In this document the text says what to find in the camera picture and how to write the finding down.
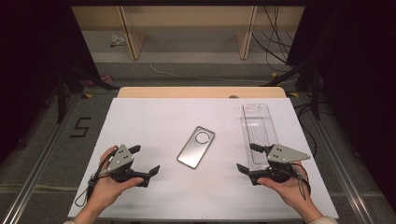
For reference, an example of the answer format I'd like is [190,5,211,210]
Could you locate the pink object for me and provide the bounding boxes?
[85,74,114,88]

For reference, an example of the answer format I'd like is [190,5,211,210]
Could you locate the person's left hand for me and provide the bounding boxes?
[88,145,145,210]

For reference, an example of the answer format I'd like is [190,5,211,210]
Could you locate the light wooden shelf unit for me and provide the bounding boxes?
[70,5,305,62]

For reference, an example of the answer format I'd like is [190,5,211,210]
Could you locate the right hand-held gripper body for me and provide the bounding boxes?
[247,143,312,187]

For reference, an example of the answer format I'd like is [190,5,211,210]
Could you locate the aluminium floor rail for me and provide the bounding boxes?
[293,91,377,224]
[0,92,82,224]

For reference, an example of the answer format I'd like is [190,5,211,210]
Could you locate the black curtain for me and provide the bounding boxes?
[0,0,102,162]
[286,0,396,216]

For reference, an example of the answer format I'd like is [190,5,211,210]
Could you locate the light wooden table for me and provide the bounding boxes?
[117,86,288,99]

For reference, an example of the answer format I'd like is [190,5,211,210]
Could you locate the black metal stand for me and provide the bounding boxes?
[261,60,322,121]
[55,62,120,125]

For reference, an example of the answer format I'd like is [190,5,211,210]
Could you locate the black cable bundle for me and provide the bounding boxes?
[251,5,297,73]

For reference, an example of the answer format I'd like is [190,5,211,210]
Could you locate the clear plastic tray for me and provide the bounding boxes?
[240,103,279,172]

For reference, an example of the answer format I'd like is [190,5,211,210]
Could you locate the white table mat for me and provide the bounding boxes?
[67,97,340,220]

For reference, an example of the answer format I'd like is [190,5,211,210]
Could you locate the grey phone case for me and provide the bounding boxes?
[176,125,216,170]

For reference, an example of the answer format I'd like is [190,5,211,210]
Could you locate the black floor cables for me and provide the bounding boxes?
[293,101,321,158]

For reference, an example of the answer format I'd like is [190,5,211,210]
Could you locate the white floor cable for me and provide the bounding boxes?
[132,29,270,85]

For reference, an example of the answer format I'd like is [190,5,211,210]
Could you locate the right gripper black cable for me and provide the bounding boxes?
[290,161,313,202]

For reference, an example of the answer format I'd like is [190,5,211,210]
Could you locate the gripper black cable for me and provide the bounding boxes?
[290,161,313,202]
[74,148,118,208]

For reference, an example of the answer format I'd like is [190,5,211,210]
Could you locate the person's right hand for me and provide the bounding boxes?
[257,161,322,220]

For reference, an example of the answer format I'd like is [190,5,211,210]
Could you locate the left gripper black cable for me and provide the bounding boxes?
[74,148,118,208]

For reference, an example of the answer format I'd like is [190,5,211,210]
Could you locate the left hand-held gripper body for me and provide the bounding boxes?
[106,144,151,189]

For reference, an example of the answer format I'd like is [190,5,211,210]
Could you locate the white crumpled bag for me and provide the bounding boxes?
[109,34,127,49]

